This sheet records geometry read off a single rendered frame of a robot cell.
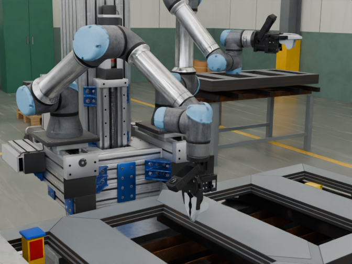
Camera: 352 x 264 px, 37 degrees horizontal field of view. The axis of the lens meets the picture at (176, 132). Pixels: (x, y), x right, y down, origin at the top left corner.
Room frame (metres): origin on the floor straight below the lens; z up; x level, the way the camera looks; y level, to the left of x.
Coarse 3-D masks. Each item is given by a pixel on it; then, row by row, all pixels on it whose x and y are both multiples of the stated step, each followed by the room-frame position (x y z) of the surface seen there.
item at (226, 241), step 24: (216, 192) 1.97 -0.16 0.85; (240, 192) 2.03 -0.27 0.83; (264, 192) 2.01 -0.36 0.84; (120, 216) 1.71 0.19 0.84; (144, 216) 1.75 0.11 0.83; (168, 216) 1.77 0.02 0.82; (312, 216) 1.80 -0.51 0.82; (336, 216) 1.74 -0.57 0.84; (48, 240) 1.54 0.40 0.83; (216, 240) 1.56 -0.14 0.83
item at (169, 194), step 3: (165, 192) 1.95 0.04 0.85; (168, 192) 1.95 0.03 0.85; (171, 192) 1.95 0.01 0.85; (174, 192) 1.95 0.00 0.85; (177, 192) 1.95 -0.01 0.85; (180, 192) 1.95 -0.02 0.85; (159, 195) 1.91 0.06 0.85; (162, 195) 1.91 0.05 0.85; (165, 195) 1.91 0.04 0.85; (168, 195) 1.91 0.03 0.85; (171, 195) 1.91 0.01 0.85; (174, 195) 1.91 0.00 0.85; (159, 198) 1.88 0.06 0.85; (162, 198) 1.88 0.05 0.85
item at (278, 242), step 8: (264, 240) 1.51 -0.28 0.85; (272, 240) 1.51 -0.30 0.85; (280, 240) 1.51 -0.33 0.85; (288, 240) 1.51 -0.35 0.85; (296, 240) 1.51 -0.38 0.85; (304, 240) 1.51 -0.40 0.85; (256, 248) 1.45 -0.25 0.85; (264, 248) 1.45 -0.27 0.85; (272, 248) 1.45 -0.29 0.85; (280, 248) 1.45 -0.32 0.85
